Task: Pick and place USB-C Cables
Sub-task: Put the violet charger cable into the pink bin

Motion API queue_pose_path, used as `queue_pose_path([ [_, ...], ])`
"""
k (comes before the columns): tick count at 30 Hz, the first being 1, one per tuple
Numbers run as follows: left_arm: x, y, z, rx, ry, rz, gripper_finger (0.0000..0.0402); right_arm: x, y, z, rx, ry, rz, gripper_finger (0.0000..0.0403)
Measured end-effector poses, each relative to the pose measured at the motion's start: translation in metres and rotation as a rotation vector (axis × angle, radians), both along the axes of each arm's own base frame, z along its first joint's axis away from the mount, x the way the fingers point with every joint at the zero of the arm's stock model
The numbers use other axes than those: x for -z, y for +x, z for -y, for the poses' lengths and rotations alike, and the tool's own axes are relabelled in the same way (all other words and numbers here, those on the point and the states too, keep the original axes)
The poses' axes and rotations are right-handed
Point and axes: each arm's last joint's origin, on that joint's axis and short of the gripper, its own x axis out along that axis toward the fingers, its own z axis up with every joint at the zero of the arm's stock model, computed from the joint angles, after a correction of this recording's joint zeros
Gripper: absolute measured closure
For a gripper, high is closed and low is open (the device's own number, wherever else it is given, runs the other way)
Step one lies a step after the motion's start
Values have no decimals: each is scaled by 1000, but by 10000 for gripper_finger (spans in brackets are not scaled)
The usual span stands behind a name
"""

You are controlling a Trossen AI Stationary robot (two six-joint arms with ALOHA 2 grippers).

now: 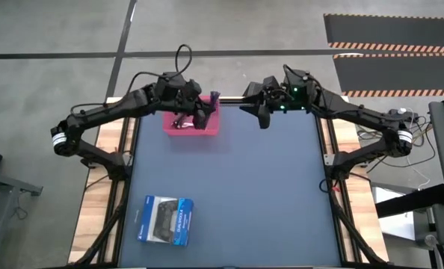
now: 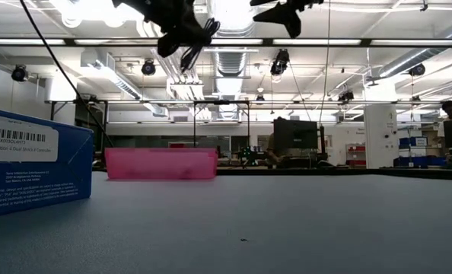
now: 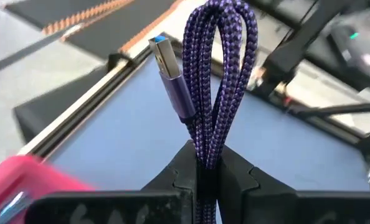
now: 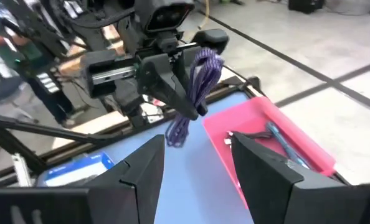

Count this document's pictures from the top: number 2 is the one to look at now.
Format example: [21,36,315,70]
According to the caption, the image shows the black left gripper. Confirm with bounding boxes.
[111,0,212,59]

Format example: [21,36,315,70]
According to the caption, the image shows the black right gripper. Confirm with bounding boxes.
[249,0,325,40]

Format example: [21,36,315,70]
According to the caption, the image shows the black USB-C cable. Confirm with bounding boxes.
[179,17,221,74]

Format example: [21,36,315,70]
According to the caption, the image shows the red plastic bin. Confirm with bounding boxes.
[104,147,218,180]

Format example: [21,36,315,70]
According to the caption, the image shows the white square pillar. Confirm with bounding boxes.
[364,104,399,169]

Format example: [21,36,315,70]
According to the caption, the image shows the red storage shelf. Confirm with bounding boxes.
[345,143,367,167]

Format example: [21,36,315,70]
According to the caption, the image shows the blue storage bins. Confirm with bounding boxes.
[393,136,447,168]

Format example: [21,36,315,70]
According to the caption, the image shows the blue game controller box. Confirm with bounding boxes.
[0,106,94,219]

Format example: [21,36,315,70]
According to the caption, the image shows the silver ventilation duct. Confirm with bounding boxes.
[213,48,247,119]

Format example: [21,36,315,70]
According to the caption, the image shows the black metal background frame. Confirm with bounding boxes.
[49,99,250,150]

